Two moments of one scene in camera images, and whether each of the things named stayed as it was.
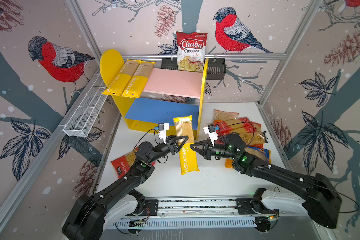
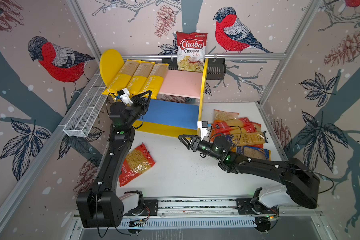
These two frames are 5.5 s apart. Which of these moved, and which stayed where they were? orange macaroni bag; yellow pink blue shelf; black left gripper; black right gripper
Moved: black left gripper
Stayed: orange macaroni bag; black right gripper; yellow pink blue shelf
